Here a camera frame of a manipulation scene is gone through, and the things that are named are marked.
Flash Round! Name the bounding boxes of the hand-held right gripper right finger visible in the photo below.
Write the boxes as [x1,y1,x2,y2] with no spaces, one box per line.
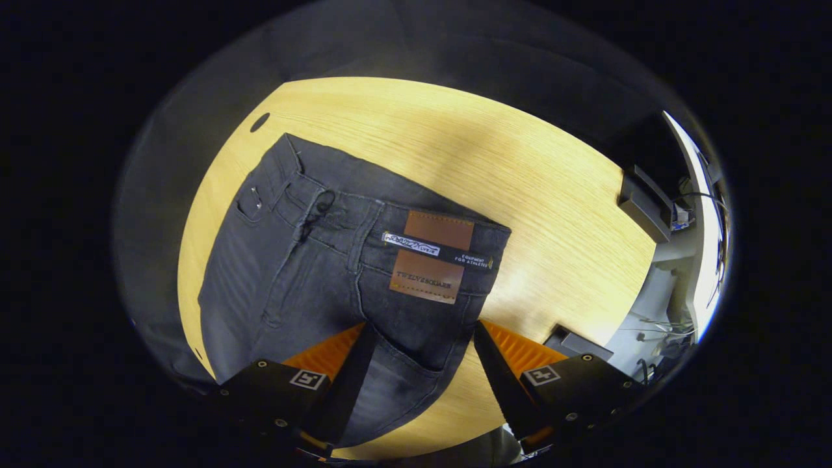
[473,319,648,456]

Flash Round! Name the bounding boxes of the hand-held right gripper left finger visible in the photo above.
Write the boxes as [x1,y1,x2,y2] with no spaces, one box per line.
[208,320,382,460]

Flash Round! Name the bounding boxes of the dark grey jeans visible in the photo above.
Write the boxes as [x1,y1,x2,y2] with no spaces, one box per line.
[197,133,512,449]

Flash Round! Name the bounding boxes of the grey box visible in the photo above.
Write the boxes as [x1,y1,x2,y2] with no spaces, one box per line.
[543,324,615,362]

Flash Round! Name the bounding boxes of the black box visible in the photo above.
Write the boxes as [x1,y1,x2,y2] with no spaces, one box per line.
[616,164,678,244]

